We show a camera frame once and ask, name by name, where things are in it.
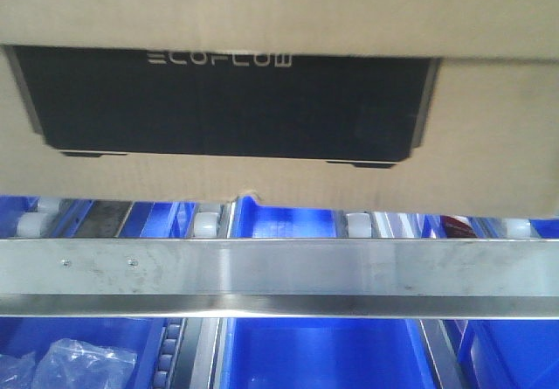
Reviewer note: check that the brown EcoFlow cardboard box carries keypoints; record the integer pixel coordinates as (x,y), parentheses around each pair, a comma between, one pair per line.
(434,106)

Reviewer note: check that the blue bin upper middle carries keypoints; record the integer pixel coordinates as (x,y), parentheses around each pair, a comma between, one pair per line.
(254,221)

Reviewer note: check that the blue bin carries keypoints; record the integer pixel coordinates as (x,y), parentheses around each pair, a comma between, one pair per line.
(508,353)
(324,353)
(254,221)
(143,336)

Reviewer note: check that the white roller middle left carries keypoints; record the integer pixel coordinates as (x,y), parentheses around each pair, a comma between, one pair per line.
(205,225)

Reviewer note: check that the white roller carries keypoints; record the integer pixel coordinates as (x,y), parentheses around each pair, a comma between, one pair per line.
(205,225)
(359,225)
(518,228)
(37,223)

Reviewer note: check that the white roller middle right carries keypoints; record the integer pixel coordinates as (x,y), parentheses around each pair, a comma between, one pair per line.
(359,225)

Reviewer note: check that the blue bin lower middle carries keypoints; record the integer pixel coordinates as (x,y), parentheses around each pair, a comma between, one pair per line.
(324,353)

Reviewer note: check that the red item in bin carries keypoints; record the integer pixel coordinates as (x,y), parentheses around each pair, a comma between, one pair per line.
(457,228)

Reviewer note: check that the left roller track lower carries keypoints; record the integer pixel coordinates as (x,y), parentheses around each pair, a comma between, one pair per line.
(190,355)

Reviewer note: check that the blue bin lower left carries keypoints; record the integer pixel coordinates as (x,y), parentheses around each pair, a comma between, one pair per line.
(143,336)

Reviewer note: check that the right metal divider lower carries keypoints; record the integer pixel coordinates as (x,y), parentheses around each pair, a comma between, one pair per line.
(441,358)

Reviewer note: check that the white roller far right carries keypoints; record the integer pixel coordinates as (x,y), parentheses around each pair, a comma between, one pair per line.
(518,228)

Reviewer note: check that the white roller far left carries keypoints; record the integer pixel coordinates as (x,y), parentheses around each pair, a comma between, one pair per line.
(37,223)

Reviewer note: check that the blue bin lower right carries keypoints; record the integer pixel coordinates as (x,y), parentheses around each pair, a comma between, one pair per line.
(508,353)

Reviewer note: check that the clear plastic bag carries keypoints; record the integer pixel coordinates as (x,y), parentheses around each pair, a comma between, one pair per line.
(69,363)

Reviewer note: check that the steel shelf front rail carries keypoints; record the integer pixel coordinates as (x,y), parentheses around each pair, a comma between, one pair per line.
(422,278)

